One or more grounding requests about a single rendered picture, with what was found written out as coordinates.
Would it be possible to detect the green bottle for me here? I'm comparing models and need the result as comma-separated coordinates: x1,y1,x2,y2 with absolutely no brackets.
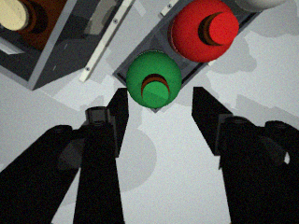
126,49,182,108

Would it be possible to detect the brown glass bottle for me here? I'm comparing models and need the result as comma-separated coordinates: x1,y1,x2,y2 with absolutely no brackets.
0,0,67,51

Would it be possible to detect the grey rectangular tray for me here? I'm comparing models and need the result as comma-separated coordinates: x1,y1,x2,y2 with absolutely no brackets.
113,0,263,89

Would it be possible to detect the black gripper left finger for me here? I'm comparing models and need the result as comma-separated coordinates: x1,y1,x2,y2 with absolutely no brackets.
0,88,129,224

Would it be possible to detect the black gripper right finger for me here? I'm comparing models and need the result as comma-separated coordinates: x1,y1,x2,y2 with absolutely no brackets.
192,87,299,224

